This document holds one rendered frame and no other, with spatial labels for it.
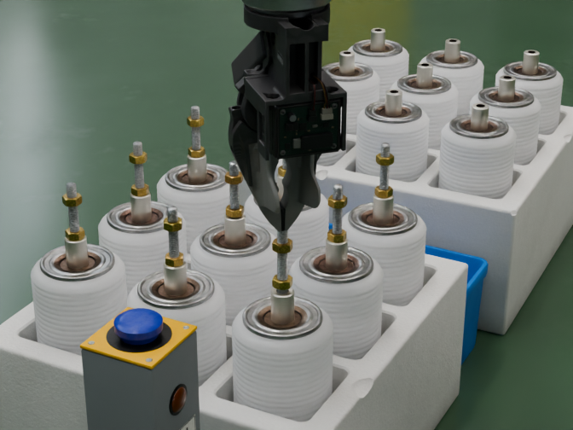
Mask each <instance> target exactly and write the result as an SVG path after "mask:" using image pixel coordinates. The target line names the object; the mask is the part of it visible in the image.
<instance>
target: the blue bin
mask: <svg viewBox="0 0 573 430"><path fill-rule="evenodd" d="M425 254H429V255H433V256H437V257H440V258H445V259H451V260H455V261H459V262H462V263H466V264H468V275H467V286H466V309H465V321H464V333H463V345H462V356H461V364H463V363H464V361H465V360H466V358H467V357H468V355H469V354H470V352H471V351H472V349H473V348H474V346H475V343H476V336H477V329H478V317H479V310H480V303H481V297H482V290H483V279H484V278H485V277H486V276H487V272H488V266H489V264H488V262H487V261H486V260H485V259H482V258H479V257H476V256H472V255H468V254H464V253H457V252H454V251H449V250H446V249H441V248H438V247H431V246H427V245H425Z"/></svg>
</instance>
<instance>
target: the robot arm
mask: <svg viewBox="0 0 573 430"><path fill-rule="evenodd" d="M241 1H242V2H243V3H244V22H245V23H246V24H247V25H248V26H249V27H251V28H254V29H257V30H259V31H260V32H259V33H258V34H257V35H256V36H255V37H254V38H253V40H252V41H251V42H250V43H249V44H248V45H247V46H246V47H245V48H244V49H243V50H242V51H241V52H240V53H239V55H238V56H237V57H236V58H235V59H234V60H233V61H232V63H231V66H232V73H233V79H234V87H235V88H236V89H237V90H238V91H239V93H238V96H237V102H236V104H237V106H232V107H229V113H230V121H229V146H230V150H231V153H232V155H233V156H234V159H235V161H236V163H237V165H238V167H239V168H240V172H241V174H242V176H243V178H244V179H245V180H246V183H247V185H248V187H249V189H250V190H251V192H252V195H253V197H254V199H255V201H256V202H257V204H258V207H259V209H260V211H261V212H262V214H263V215H264V216H265V217H266V219H267V220H268V221H269V223H270V224H271V225H272V226H273V227H274V228H275V229H276V230H278V231H284V230H289V228H290V227H291V226H292V224H293V223H294V222H295V220H296V219H297V218H298V216H299V214H300V213H301V211H302V210H303V208H304V205H306V206H310V207H312V208H317V207H318V206H319V205H320V202H321V190H320V187H319V184H318V182H317V180H316V177H315V172H316V163H317V161H318V160H319V158H320V156H321V154H325V153H332V152H338V151H339V150H340V149H341V150H342V151H345V150H346V114H347V92H346V91H345V90H344V89H343V88H342V87H341V86H340V85H339V84H338V83H337V82H336V81H335V80H333V79H332V78H331V77H330V76H329V75H328V74H327V73H326V72H325V71H324V70H323V69H322V68H321V59H322V41H328V24H329V22H330V2H331V1H332V0H241ZM341 108H342V122H341ZM340 123H341V132H340ZM280 159H285V162H286V173H285V176H284V177H283V179H282V184H283V189H284V192H283V196H282V198H281V202H280V201H279V195H278V192H279V188H278V186H277V185H276V183H275V169H276V167H277V165H278V164H279V160H280Z"/></svg>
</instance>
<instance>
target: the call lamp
mask: <svg viewBox="0 0 573 430"><path fill-rule="evenodd" d="M186 398H187V393H186V389H185V388H184V387H183V386H182V387H180V388H178V390H177V391H176V393H175V395H174V398H173V400H172V410H173V412H174V413H177V412H179V411H180V410H181V409H182V408H183V406H184V405H185V402H186Z"/></svg>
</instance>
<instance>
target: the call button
mask: <svg viewBox="0 0 573 430"><path fill-rule="evenodd" d="M113 324H114V332H115V334H116V335H117V336H119V337H120V339H121V340H122V341H123V342H125V343H127V344H131V345H144V344H147V343H150V342H152V341H154V340H156V339H157V337H158V336H159V333H161V331H162V330H163V317H162V316H161V315H160V314H159V313H158V312H156V311H153V310H150V309H145V308H136V309H131V310H128V311H124V312H122V313H121V314H119V315H118V316H116V318H115V319H114V322H113Z"/></svg>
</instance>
